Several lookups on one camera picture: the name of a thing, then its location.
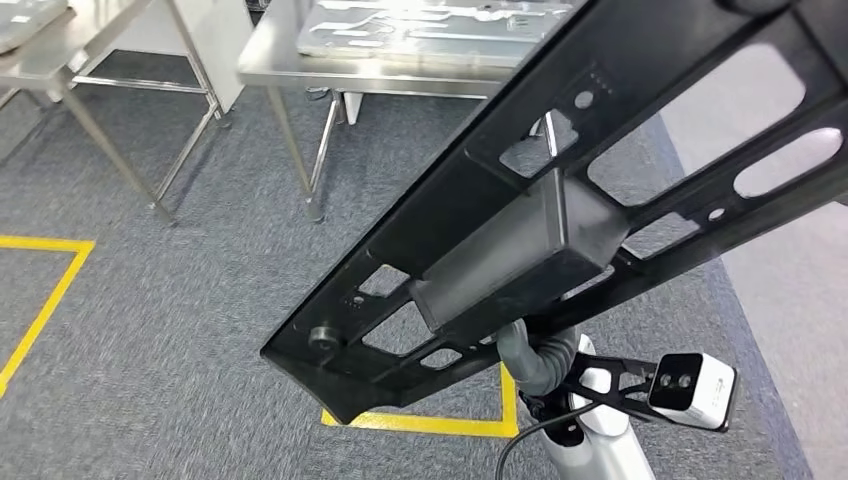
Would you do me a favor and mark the black plastic plate bracket part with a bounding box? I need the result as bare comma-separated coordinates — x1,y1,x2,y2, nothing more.
259,0,848,427

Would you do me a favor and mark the stainless steel workbench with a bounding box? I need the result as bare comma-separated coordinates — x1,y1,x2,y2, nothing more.
236,0,588,225

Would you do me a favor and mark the stamped grey metal panel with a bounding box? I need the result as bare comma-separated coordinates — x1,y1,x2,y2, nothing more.
0,0,70,56
295,0,575,69

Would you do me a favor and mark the white cabinet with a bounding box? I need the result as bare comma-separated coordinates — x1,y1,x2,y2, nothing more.
109,0,257,116

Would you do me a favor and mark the stainless steel table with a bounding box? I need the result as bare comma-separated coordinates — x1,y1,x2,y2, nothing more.
0,0,234,228

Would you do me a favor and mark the black camera cable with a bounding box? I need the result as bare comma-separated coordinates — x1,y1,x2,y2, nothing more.
494,400,599,480

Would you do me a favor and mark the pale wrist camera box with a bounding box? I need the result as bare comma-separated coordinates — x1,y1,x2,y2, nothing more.
646,351,739,434

